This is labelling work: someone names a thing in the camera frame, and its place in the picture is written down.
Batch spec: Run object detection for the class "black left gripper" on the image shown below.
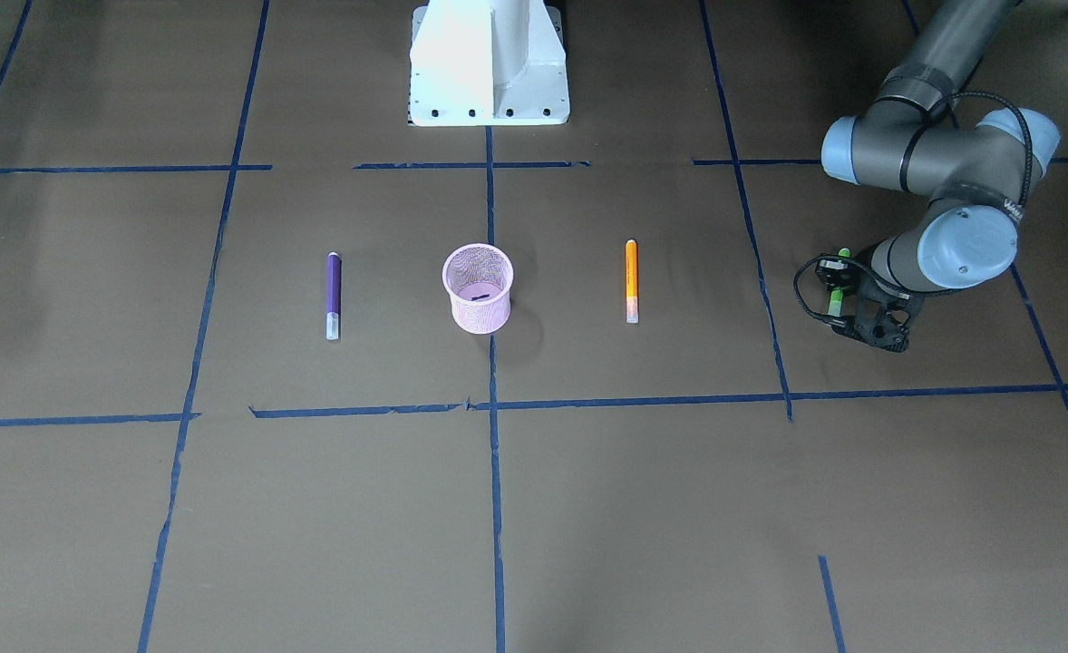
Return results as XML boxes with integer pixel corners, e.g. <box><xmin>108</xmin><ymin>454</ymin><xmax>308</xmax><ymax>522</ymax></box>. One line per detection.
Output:
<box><xmin>829</xmin><ymin>268</ymin><xmax>923</xmax><ymax>353</ymax></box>

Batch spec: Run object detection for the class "green highlighter pen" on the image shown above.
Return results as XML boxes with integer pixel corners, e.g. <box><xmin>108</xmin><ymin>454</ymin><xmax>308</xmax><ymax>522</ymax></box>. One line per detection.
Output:
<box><xmin>828</xmin><ymin>289</ymin><xmax>846</xmax><ymax>316</ymax></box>

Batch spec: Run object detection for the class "orange marker pen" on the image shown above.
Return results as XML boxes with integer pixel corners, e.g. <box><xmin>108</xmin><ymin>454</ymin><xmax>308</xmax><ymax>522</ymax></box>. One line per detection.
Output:
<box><xmin>625</xmin><ymin>239</ymin><xmax>639</xmax><ymax>324</ymax></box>

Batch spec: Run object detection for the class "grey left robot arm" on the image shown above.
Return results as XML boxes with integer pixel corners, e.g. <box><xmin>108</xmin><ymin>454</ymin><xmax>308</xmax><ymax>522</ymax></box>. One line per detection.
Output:
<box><xmin>808</xmin><ymin>1</ymin><xmax>1061</xmax><ymax>353</ymax></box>

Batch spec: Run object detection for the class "pink mesh pen holder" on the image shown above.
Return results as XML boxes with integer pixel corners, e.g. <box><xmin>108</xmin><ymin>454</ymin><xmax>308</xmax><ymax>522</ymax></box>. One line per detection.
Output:
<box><xmin>442</xmin><ymin>243</ymin><xmax>514</xmax><ymax>335</ymax></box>

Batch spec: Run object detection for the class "purple marker pen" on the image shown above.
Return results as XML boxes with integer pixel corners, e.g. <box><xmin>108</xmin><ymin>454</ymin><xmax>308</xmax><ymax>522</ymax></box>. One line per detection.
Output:
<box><xmin>325</xmin><ymin>251</ymin><xmax>342</xmax><ymax>340</ymax></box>

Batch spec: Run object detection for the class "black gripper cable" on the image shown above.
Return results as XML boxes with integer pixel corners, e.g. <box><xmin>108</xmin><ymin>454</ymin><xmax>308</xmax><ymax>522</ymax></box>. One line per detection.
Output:
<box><xmin>792</xmin><ymin>90</ymin><xmax>1035</xmax><ymax>325</ymax></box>

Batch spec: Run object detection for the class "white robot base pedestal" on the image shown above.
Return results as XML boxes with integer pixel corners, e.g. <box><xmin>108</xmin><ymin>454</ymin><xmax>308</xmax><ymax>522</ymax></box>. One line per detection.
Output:
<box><xmin>407</xmin><ymin>1</ymin><xmax>571</xmax><ymax>128</ymax></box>

